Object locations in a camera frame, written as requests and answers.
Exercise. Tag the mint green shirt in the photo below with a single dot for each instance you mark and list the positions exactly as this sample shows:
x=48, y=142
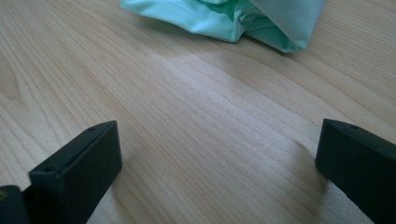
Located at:
x=199, y=18

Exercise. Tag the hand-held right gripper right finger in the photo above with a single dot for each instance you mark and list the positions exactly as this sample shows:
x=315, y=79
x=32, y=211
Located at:
x=361, y=168

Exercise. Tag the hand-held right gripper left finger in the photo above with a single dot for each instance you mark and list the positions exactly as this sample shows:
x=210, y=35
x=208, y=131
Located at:
x=77, y=174

